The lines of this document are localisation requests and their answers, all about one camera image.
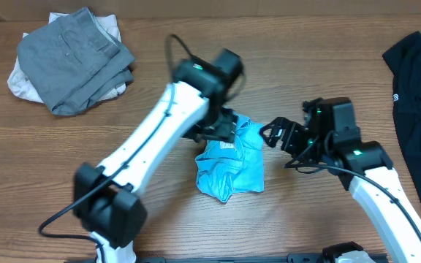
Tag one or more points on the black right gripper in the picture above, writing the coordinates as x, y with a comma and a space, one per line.
291, 130

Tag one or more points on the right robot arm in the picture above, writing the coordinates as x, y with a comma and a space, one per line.
331, 140

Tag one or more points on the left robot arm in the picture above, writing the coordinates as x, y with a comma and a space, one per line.
192, 107

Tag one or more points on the grey folded trousers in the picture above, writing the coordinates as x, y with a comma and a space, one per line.
74, 62

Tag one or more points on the light blue printed t-shirt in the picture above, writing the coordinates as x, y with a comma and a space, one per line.
224, 169

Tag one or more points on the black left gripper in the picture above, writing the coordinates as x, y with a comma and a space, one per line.
225, 129

